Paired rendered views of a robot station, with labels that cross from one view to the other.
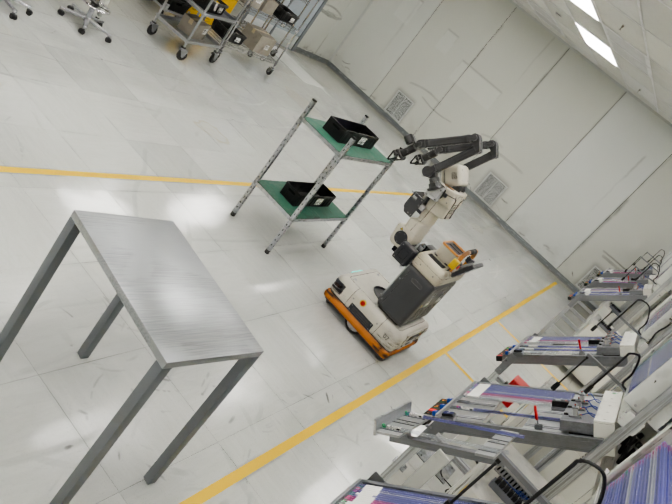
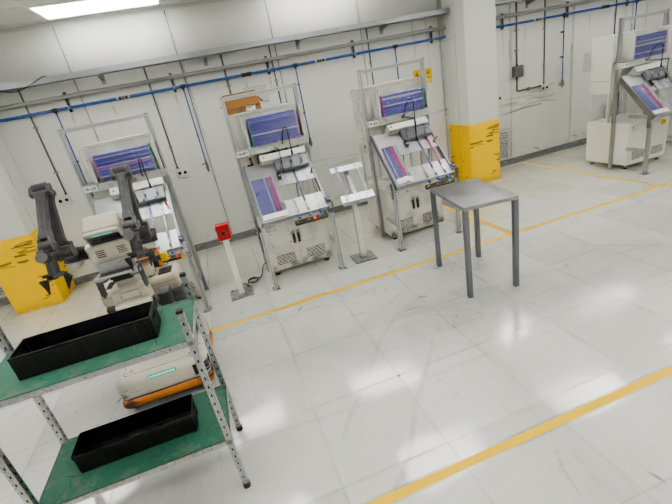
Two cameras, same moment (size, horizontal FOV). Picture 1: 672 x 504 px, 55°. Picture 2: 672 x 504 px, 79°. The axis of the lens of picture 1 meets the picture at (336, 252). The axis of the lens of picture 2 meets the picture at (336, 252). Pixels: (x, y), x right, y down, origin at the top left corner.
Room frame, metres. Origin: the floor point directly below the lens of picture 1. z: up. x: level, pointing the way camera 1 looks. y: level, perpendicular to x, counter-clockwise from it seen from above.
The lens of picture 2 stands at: (4.74, 2.49, 1.87)
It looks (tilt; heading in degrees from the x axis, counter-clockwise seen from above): 23 degrees down; 237
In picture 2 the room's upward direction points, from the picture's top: 11 degrees counter-clockwise
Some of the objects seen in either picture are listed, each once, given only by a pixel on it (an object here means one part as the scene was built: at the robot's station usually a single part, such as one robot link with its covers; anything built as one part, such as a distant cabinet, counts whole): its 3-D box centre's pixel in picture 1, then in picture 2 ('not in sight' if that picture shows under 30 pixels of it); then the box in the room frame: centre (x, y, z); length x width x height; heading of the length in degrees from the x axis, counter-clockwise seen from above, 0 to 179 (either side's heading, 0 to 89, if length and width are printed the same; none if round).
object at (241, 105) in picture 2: not in sight; (252, 100); (2.70, -1.72, 1.82); 0.68 x 0.30 x 0.20; 161
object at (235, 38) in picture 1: (228, 32); not in sight; (8.15, 2.86, 0.29); 0.40 x 0.30 x 0.14; 161
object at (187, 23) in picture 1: (194, 26); not in sight; (7.17, 2.88, 0.30); 0.30 x 0.23 x 0.18; 179
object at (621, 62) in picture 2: not in sight; (630, 93); (-2.02, 0.08, 0.95); 1.36 x 0.82 x 1.90; 71
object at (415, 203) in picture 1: (422, 202); (120, 276); (4.59, -0.26, 0.99); 0.28 x 0.16 x 0.22; 161
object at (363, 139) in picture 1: (352, 133); (90, 338); (4.84, 0.48, 1.01); 0.57 x 0.17 x 0.11; 161
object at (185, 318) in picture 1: (117, 356); (472, 235); (1.96, 0.39, 0.40); 0.70 x 0.45 x 0.80; 62
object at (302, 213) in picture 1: (319, 180); (128, 410); (4.84, 0.46, 0.55); 0.91 x 0.46 x 1.10; 161
